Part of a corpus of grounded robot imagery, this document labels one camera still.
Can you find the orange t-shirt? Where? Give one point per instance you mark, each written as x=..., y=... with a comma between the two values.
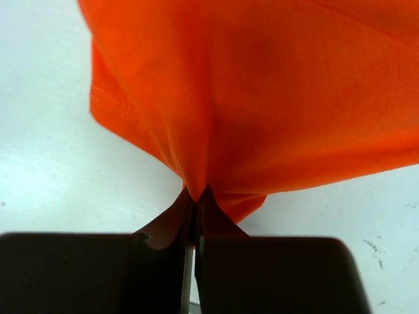
x=253, y=98

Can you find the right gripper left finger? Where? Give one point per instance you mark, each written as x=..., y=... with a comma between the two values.
x=148, y=271

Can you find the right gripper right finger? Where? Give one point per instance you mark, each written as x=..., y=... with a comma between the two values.
x=239, y=273

